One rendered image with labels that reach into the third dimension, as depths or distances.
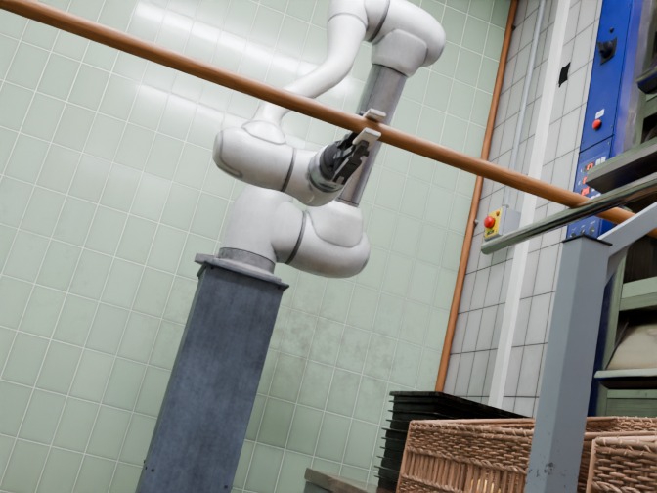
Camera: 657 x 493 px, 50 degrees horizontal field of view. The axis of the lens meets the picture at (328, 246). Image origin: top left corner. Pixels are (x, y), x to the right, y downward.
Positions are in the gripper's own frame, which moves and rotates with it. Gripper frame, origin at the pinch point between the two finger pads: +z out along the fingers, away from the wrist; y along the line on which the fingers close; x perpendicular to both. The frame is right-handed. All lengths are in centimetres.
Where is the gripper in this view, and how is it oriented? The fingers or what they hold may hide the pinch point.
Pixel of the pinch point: (369, 128)
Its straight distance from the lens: 125.8
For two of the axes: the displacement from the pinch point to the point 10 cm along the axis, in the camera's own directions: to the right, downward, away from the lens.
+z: 2.8, -1.9, -9.4
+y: -2.4, 9.4, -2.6
